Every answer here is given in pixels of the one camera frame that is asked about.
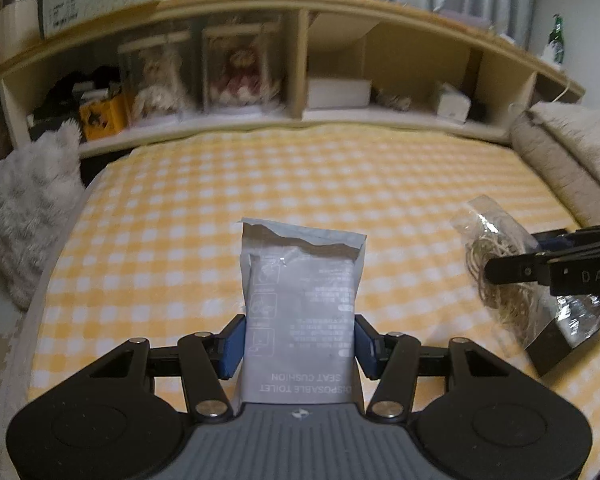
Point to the grey foil seat cushion packet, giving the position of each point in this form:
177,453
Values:
300,310

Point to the yellow white checkered blanket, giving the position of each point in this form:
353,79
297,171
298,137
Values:
280,185

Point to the black cloth pile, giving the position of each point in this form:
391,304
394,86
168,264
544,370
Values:
80,85

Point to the cream doll display case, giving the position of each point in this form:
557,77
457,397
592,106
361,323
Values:
155,80

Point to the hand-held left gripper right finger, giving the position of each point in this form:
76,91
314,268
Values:
365,350

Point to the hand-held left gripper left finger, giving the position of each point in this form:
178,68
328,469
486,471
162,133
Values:
232,350

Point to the pink doll display case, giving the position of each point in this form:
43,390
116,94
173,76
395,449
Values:
242,70

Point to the white fluffy blanket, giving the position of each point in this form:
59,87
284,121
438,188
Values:
585,135

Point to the clear bag of rubber bands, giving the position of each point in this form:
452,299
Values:
500,235

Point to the green glass bottle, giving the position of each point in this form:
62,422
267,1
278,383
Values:
556,42

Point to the white tissue box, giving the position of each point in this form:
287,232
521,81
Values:
452,105

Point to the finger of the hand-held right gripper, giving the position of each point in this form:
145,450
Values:
515,270
580,239

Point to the wooden headboard shelf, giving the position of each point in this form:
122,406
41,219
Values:
230,2

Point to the yellow cardboard box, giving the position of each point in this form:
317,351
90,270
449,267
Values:
102,120

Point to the flat purple box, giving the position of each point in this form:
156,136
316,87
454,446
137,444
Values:
465,17

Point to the grey fluffy pillow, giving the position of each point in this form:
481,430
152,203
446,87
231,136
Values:
25,210

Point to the black cardboard box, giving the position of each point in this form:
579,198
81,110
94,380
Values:
550,347

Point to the beige textured quilt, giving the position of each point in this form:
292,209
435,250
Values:
555,165

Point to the white rectangular box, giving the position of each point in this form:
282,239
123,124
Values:
337,94

